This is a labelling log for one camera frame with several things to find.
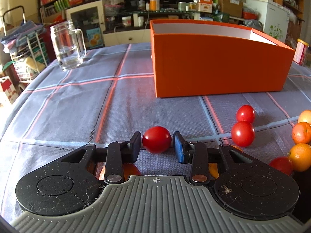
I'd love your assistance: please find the red yellow-lid canister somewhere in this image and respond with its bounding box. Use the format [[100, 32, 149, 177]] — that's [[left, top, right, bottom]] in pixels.
[[293, 38, 309, 66]]

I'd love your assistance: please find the large orange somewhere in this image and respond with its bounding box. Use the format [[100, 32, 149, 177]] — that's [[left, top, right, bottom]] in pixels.
[[99, 163, 141, 180]]

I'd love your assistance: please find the small orange centre left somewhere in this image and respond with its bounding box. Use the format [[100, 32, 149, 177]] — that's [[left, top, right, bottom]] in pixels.
[[292, 122, 311, 144]]

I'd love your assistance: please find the glass mason jar mug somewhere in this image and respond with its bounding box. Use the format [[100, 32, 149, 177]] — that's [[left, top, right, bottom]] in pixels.
[[51, 20, 86, 72]]

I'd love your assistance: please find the wire trolley cart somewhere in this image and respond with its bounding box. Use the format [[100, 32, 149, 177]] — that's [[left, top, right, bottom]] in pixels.
[[1, 5, 50, 83]]

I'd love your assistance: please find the small orange top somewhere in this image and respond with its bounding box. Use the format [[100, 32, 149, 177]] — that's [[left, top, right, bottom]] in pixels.
[[297, 110, 311, 124]]

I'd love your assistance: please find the white glass-door cabinet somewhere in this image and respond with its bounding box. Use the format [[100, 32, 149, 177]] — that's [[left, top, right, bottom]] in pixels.
[[65, 0, 105, 50]]

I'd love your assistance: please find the red cherry tomato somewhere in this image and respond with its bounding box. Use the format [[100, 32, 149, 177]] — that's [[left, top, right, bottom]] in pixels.
[[231, 121, 255, 147], [269, 156, 293, 176], [142, 126, 172, 154], [236, 105, 255, 124]]

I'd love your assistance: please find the white air conditioner unit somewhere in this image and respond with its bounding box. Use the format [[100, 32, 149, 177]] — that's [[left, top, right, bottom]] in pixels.
[[0, 0, 41, 28]]

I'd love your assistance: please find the brown cardboard box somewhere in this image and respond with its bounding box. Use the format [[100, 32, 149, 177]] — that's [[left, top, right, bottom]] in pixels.
[[218, 0, 243, 18]]

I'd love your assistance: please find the orange white product box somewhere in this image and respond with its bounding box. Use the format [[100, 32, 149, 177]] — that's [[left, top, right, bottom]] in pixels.
[[197, 0, 213, 13]]

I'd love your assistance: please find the white chest freezer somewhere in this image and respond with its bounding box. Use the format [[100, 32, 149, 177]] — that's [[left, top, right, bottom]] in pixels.
[[246, 0, 290, 43]]

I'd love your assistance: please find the small orange behind finger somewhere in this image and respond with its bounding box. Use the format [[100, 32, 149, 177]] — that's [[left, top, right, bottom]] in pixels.
[[288, 143, 311, 172]]

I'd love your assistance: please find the small orange far left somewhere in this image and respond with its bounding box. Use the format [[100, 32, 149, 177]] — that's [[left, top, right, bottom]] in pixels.
[[209, 163, 219, 179]]

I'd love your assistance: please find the orange cardboard box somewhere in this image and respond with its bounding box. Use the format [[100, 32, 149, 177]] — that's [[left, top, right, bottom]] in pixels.
[[150, 19, 295, 98]]

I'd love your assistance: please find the blue plaid tablecloth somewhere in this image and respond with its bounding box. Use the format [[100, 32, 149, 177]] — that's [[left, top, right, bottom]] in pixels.
[[1, 43, 310, 222]]

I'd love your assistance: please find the wooden display shelf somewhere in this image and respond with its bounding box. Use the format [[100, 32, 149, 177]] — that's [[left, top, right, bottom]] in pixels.
[[273, 0, 306, 30]]

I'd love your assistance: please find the white TV stand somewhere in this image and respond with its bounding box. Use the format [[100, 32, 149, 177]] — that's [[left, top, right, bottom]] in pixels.
[[102, 7, 246, 47]]

